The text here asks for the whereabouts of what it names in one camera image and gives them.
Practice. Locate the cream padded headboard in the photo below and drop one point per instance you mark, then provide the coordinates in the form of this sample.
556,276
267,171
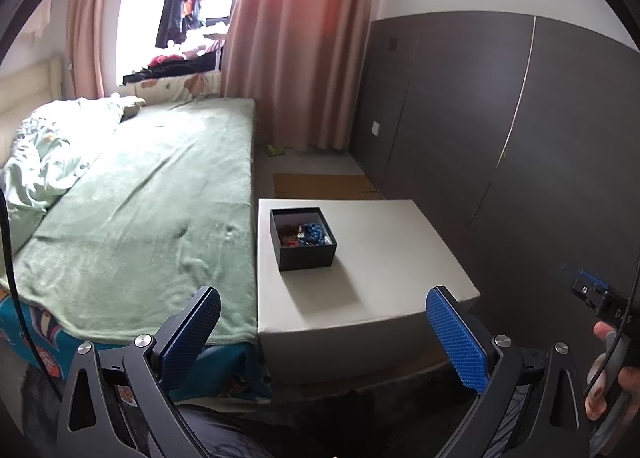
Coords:
25,92

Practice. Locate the green blanket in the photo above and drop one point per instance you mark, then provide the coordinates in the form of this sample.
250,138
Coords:
150,198

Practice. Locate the window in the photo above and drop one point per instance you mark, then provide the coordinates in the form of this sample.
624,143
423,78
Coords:
142,12

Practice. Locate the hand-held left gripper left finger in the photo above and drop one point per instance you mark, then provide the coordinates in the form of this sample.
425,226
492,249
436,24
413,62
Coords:
192,328

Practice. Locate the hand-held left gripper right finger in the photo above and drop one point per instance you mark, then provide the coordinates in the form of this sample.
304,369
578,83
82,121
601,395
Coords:
457,338

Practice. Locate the brown cardboard sheet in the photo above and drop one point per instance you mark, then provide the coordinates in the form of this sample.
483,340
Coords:
325,186

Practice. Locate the black jewelry box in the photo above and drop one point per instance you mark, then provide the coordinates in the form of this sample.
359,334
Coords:
305,259

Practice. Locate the narrow pink curtain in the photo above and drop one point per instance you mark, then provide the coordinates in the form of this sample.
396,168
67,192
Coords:
90,17

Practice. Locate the blue printed bedsheet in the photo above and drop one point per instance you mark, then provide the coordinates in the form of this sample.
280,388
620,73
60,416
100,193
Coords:
45,333

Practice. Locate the bed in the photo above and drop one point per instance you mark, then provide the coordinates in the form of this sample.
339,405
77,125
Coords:
252,177

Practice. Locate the wide pink curtain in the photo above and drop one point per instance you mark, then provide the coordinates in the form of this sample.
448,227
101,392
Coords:
295,37

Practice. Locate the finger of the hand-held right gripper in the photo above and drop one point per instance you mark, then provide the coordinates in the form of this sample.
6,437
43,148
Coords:
587,285

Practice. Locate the white wall socket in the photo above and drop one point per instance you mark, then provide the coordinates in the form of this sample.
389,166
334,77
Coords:
376,127

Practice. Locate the floral printed cloth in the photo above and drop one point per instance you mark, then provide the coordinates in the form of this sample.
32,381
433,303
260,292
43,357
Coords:
175,85

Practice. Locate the blue beaded jewelry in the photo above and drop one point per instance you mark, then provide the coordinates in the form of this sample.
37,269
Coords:
315,233

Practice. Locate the person's right hand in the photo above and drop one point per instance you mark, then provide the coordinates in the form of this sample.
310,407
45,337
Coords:
597,393

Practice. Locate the pile of dark clothes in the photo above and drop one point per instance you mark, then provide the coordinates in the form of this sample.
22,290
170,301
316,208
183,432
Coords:
170,65

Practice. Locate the white bedside table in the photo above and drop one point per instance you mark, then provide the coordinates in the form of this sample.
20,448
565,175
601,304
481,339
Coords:
380,263

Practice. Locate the small green item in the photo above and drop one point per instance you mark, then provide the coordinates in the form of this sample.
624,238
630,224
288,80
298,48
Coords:
274,150

